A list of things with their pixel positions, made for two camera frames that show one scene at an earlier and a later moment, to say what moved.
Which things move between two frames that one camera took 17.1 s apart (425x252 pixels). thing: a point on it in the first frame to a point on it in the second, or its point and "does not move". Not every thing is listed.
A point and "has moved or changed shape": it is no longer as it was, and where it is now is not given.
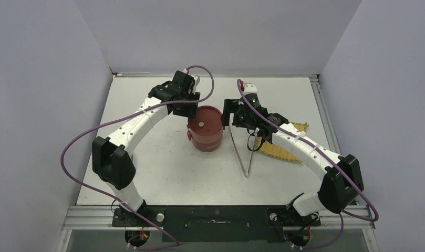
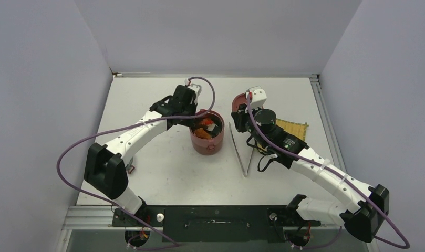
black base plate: [216, 223] does not move
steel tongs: [246, 175] does not move
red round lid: [208, 121] has moved or changed shape
